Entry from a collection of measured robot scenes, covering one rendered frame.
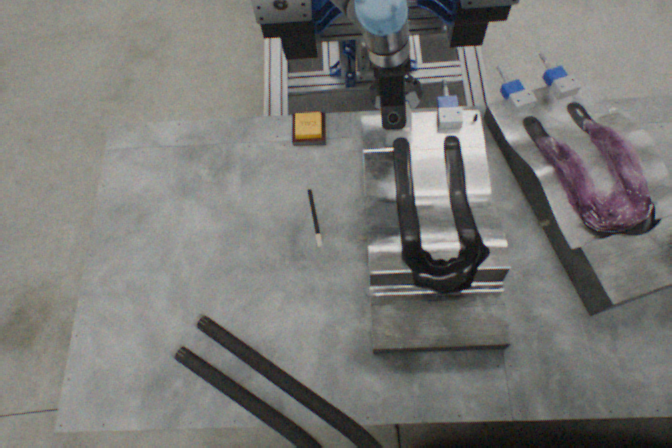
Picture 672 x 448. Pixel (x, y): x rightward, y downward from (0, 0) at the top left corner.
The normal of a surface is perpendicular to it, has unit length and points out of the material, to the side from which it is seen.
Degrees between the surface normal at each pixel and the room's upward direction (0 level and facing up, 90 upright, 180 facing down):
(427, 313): 0
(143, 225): 0
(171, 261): 0
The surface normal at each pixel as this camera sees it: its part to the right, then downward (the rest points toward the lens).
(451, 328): -0.06, -0.40
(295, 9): 0.04, 0.91
